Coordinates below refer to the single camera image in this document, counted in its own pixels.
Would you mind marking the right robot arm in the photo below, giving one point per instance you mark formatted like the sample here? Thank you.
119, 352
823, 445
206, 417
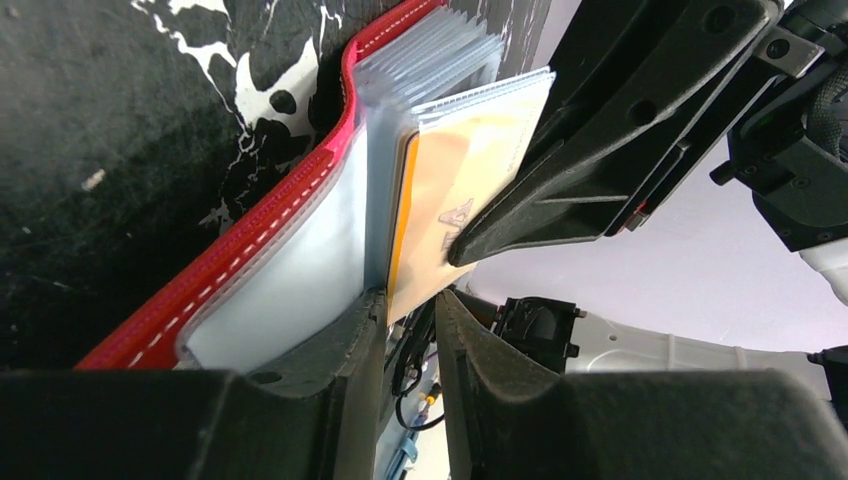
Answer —
687, 187

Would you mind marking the red leather card holder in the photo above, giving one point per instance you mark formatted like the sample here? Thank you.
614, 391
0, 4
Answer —
294, 262

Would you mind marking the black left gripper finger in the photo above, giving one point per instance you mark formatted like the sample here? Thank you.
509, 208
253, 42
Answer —
644, 90

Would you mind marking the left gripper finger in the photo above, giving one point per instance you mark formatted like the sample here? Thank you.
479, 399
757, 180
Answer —
508, 417
312, 413

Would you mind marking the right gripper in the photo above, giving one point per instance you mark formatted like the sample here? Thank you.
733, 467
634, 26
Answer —
790, 148

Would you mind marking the orange credit card from holder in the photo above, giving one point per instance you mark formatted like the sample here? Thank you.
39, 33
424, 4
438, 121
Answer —
461, 152

